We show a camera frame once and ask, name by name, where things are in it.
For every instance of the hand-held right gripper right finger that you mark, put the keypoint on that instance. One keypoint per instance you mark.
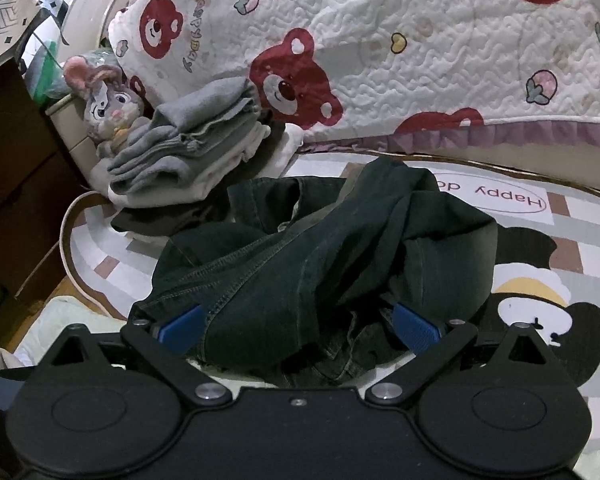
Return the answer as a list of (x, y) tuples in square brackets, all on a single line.
[(415, 327)]

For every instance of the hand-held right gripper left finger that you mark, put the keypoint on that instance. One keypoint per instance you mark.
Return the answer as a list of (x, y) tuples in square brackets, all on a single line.
[(182, 327)]

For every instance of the panda print checkered rug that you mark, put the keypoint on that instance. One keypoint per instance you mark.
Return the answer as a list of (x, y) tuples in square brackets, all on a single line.
[(570, 230)]

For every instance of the grey rabbit plush toy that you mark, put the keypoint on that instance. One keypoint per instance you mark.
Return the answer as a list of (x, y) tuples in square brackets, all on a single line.
[(107, 102)]

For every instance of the light green cloth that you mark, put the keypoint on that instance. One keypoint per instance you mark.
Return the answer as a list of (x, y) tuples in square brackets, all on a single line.
[(55, 315)]

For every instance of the dark denim jeans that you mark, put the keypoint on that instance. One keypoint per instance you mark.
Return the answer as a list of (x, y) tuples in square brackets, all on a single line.
[(305, 270)]

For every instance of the dark folded garment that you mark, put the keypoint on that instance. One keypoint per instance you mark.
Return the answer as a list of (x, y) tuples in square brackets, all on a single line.
[(150, 222)]

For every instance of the geometric patterned cloth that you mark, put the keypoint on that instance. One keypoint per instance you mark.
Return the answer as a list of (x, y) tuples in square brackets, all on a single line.
[(5, 15)]

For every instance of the green plastic bag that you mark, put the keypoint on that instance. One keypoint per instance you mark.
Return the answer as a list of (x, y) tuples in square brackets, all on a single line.
[(42, 72)]

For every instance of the brown wooden cabinet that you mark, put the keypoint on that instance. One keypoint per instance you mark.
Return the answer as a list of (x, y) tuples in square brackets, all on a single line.
[(20, 170)]

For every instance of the bear print quilt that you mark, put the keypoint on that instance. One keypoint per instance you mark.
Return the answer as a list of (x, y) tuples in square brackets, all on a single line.
[(430, 50)]

